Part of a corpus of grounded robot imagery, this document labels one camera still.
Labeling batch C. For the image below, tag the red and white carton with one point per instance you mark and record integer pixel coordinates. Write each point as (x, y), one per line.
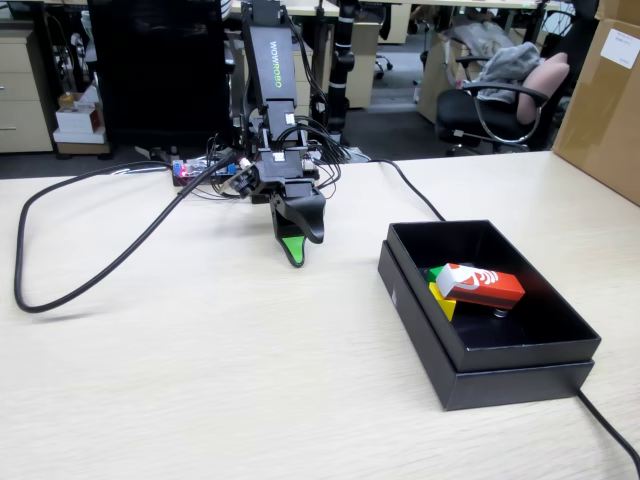
(490, 287)

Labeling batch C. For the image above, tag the person in striped shirt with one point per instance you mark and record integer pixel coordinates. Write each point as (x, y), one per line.
(223, 9)

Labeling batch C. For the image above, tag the black open box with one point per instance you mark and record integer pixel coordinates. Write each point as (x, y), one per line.
(520, 387)

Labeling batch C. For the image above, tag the flat white box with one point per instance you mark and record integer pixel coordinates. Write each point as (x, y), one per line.
(75, 136)

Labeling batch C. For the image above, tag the small brown cardboard box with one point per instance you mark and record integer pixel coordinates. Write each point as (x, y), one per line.
(620, 9)

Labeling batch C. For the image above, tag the green wooden cube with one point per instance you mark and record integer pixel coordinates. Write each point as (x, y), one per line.
(435, 274)

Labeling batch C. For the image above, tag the yellow wooden cube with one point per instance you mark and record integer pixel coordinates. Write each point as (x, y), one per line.
(442, 300)

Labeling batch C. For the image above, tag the grey cloth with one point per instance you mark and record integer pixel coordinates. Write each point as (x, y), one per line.
(510, 65)

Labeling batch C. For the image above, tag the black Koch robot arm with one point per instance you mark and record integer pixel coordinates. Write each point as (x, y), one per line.
(272, 60)

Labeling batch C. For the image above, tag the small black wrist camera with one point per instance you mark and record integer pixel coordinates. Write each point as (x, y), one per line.
(244, 179)

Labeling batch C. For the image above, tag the white shipping label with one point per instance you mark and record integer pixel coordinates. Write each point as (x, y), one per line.
(620, 47)

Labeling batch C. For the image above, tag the colourful candy tube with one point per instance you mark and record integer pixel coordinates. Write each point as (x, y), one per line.
(500, 314)

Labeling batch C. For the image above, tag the beige pedestal cabinet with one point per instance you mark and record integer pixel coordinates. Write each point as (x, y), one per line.
(364, 65)

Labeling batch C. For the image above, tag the black and white pole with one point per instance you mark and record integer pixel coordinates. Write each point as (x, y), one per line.
(342, 60)

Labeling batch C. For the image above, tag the black chair with armrests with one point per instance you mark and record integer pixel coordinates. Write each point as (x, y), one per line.
(460, 107)

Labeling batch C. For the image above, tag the white box brown side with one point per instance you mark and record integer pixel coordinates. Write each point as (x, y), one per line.
(75, 120)

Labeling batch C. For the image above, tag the beige drawer cabinet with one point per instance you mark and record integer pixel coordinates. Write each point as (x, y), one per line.
(22, 100)

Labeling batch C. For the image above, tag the large brown cardboard box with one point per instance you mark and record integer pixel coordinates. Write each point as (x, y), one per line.
(600, 125)

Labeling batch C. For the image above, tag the black cardboard box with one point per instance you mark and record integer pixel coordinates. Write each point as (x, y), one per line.
(530, 357)

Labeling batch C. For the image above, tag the pink cushion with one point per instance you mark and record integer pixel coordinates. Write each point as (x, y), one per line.
(545, 80)

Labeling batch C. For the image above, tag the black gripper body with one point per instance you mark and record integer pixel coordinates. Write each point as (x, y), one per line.
(282, 170)

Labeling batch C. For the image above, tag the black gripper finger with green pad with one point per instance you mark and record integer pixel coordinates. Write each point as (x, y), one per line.
(312, 215)
(294, 250)

